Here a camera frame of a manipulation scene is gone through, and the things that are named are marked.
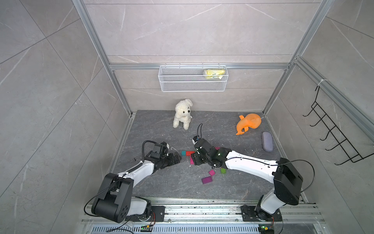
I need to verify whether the red block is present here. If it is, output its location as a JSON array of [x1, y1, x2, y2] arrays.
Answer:
[[186, 151, 195, 156]]

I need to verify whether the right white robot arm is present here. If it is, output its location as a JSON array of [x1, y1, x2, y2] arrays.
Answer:
[[191, 147, 303, 221]]

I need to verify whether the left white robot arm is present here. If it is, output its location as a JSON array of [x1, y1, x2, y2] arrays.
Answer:
[[85, 140, 182, 223]]

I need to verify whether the purple block flat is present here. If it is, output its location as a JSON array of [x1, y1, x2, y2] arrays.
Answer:
[[202, 176, 213, 184]]

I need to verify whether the orange toy watering can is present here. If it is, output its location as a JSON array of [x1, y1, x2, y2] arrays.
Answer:
[[236, 114, 262, 136]]

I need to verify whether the purple glasses case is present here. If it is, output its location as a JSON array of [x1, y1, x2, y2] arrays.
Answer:
[[262, 132, 274, 152]]

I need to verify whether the white plush dog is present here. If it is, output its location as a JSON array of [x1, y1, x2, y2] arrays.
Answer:
[[173, 99, 193, 130]]

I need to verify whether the yellow packet in basket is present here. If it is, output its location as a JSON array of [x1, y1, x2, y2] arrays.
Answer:
[[203, 69, 226, 80]]

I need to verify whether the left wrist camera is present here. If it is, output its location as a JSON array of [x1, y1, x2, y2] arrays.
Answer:
[[150, 142, 169, 159]]

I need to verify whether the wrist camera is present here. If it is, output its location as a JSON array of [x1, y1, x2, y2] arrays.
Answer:
[[150, 142, 169, 159], [192, 136, 214, 154]]

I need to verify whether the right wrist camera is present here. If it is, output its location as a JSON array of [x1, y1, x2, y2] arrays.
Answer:
[[192, 136, 214, 154]]

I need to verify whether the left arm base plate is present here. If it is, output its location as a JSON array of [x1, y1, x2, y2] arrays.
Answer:
[[125, 206, 166, 223]]

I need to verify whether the aluminium mounting rail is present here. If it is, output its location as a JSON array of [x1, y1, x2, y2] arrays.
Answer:
[[77, 198, 330, 234]]

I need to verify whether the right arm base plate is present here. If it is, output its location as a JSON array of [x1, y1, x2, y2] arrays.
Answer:
[[240, 205, 282, 222]]

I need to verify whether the white wire mesh basket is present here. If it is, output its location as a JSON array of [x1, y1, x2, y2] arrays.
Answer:
[[158, 64, 228, 92]]

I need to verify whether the black wire hook rack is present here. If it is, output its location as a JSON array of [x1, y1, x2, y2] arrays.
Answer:
[[303, 86, 374, 166]]

